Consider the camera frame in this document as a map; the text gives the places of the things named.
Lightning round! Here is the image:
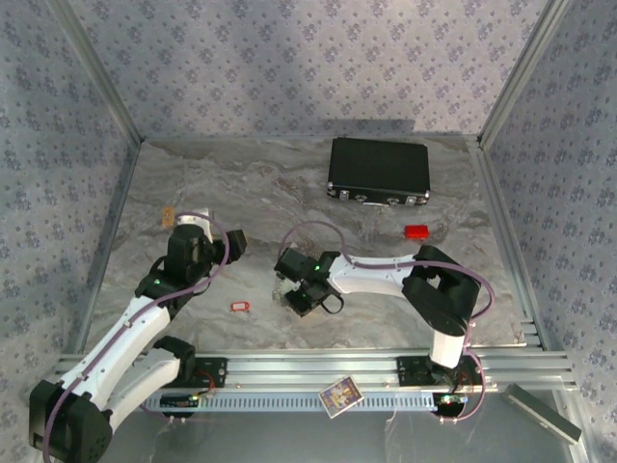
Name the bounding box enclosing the right aluminium side rail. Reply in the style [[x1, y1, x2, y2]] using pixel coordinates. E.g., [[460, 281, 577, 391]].
[[469, 136, 549, 349]]

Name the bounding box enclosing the small printed card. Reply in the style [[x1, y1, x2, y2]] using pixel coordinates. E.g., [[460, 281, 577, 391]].
[[318, 375, 363, 420]]

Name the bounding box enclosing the grey metal bar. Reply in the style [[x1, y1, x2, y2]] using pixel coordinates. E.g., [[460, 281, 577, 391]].
[[500, 384, 583, 446]]

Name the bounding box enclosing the left aluminium frame post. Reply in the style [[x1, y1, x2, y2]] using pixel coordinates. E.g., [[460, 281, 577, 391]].
[[47, 0, 146, 144]]

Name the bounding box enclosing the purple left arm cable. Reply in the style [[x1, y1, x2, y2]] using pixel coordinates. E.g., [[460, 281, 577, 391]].
[[42, 211, 230, 462]]

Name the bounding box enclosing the left aluminium side rail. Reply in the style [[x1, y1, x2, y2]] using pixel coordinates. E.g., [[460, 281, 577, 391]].
[[71, 138, 146, 354]]

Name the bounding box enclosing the right aluminium frame post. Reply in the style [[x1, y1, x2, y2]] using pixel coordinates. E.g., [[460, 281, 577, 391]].
[[476, 0, 575, 149]]

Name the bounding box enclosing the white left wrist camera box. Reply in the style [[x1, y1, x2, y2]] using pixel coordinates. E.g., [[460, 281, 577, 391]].
[[175, 207, 214, 242]]

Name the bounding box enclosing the right circuit board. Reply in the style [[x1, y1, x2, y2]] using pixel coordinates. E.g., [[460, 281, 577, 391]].
[[431, 393, 469, 419]]

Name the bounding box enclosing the left circuit board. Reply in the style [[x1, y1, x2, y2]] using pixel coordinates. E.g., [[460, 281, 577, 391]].
[[160, 393, 200, 411]]

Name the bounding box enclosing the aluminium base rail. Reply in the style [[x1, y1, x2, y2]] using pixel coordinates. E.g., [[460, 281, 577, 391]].
[[50, 350, 577, 390]]

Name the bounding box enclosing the aluminium side rail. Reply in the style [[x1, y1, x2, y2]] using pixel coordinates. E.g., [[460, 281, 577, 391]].
[[71, 138, 146, 354], [469, 136, 549, 349]]

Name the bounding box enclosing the black hard case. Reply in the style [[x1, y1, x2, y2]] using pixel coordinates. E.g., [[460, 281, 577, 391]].
[[325, 137, 432, 208]]

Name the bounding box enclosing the aluminium frame post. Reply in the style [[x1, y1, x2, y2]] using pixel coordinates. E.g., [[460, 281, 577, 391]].
[[47, 0, 146, 144], [476, 0, 575, 149]]

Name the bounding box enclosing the circuit board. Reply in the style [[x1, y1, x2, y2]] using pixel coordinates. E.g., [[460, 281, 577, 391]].
[[431, 393, 469, 419], [160, 393, 200, 411]]

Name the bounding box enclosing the slotted grey cable duct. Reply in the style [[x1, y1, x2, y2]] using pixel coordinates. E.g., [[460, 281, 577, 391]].
[[139, 389, 438, 412]]

